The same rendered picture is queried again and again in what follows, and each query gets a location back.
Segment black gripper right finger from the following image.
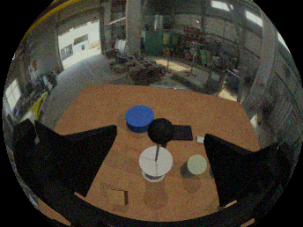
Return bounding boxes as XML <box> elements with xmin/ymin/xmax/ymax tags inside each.
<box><xmin>203</xmin><ymin>134</ymin><xmax>279</xmax><ymax>208</ymax></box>

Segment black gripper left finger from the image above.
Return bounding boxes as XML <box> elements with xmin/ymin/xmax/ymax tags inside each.
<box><xmin>34</xmin><ymin>121</ymin><xmax>117</xmax><ymax>197</ymax></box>

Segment black flat panel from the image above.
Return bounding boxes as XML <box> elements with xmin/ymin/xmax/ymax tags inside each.
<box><xmin>170</xmin><ymin>125</ymin><xmax>194</xmax><ymax>141</ymax></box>

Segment blue short cylinder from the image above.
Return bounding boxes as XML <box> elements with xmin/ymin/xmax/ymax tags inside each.
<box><xmin>126</xmin><ymin>104</ymin><xmax>154</xmax><ymax>134</ymax></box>

